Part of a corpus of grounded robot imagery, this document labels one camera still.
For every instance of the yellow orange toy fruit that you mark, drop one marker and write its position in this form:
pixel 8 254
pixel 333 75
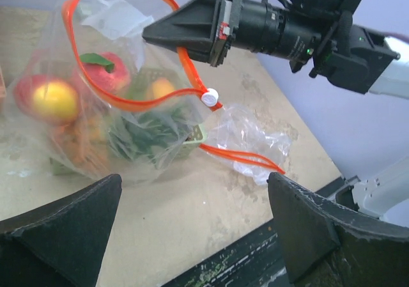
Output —
pixel 159 88

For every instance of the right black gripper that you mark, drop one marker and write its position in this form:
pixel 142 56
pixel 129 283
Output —
pixel 208 28

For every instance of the clear zip bag orange zipper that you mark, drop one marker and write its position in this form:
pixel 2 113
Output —
pixel 97 97

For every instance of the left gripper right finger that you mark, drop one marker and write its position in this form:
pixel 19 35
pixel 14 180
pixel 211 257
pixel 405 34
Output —
pixel 324 243

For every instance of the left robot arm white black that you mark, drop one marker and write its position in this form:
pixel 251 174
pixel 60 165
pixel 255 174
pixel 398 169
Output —
pixel 384 197

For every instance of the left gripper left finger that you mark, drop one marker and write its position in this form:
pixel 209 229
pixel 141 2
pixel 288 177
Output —
pixel 63 242

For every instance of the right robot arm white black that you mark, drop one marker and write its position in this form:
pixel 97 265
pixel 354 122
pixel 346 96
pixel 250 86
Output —
pixel 349 56

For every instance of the red yellow toy peach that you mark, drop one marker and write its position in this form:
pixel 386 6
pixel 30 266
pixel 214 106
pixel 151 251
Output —
pixel 48 99

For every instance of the green plastic basket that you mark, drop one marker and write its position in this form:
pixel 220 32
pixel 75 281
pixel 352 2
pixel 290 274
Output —
pixel 195 113

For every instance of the toy pineapple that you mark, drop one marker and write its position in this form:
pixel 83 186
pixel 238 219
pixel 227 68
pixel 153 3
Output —
pixel 96 145

